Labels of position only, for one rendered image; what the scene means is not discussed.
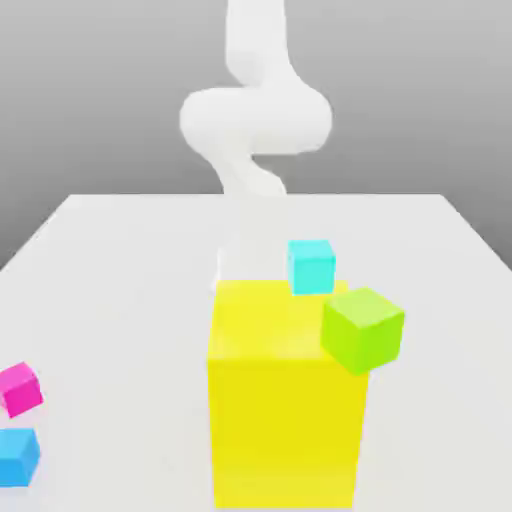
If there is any small cyan cube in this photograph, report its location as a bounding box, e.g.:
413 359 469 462
286 238 337 297

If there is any small lime green cube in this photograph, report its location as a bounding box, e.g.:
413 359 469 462
319 286 406 377

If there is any small magenta cube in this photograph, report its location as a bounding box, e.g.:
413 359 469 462
0 360 45 420

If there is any small blue cube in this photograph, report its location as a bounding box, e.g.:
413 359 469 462
0 427 42 489

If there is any large yellow box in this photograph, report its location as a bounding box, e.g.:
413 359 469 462
206 278 370 511

